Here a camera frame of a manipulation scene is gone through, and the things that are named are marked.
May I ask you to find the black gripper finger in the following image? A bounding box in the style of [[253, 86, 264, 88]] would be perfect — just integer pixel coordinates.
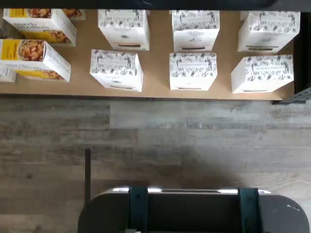
[[238, 187, 261, 233], [128, 186, 150, 233]]

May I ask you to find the white floral print box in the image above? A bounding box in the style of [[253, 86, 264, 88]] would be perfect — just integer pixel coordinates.
[[89, 49, 144, 93], [172, 10, 221, 53], [169, 52, 218, 91], [97, 9, 151, 51], [230, 54, 295, 94], [237, 11, 301, 54]]

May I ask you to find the wooden shelf board with boxes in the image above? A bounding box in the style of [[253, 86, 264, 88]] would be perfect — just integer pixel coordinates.
[[0, 9, 295, 101]]

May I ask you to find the yellow granola box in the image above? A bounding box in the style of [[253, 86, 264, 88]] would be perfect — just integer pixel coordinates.
[[62, 9, 86, 21], [0, 38, 71, 83], [2, 8, 78, 47]]

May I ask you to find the black metal shelf beam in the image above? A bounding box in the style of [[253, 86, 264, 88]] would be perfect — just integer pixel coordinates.
[[0, 0, 311, 12]]

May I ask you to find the thin black bar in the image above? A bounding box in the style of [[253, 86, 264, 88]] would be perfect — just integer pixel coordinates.
[[85, 148, 91, 214]]

